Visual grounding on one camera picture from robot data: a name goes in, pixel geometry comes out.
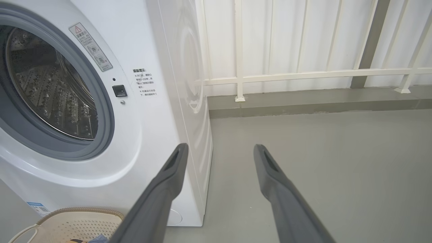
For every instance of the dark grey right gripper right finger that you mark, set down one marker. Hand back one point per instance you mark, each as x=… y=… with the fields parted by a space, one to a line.
x=287 y=202

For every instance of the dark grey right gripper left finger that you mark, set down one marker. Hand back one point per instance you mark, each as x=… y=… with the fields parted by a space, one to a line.
x=158 y=195

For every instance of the blue garment small cartoon prints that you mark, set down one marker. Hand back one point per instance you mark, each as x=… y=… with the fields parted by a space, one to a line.
x=99 y=239

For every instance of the white washing machine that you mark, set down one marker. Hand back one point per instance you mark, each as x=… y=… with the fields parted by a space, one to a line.
x=141 y=135

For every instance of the cream perforated laundry basket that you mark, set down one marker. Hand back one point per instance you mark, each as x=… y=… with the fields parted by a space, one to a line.
x=74 y=226

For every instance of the grey rubber door gasket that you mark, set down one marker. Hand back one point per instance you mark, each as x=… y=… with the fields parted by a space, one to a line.
x=104 y=111

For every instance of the black door latch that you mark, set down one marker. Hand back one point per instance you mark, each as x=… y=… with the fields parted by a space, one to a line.
x=119 y=90

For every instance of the steel washing drum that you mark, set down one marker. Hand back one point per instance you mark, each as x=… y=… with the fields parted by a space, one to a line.
x=50 y=84

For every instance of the round filter cover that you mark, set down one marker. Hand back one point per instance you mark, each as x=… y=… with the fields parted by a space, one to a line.
x=175 y=216

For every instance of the blue energy label sticker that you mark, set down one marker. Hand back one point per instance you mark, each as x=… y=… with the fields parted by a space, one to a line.
x=38 y=208

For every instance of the white metal railing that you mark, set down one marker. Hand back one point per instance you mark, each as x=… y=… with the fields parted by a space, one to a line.
x=303 y=74

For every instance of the grey warning sticker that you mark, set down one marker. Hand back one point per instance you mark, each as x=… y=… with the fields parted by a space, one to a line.
x=90 y=47

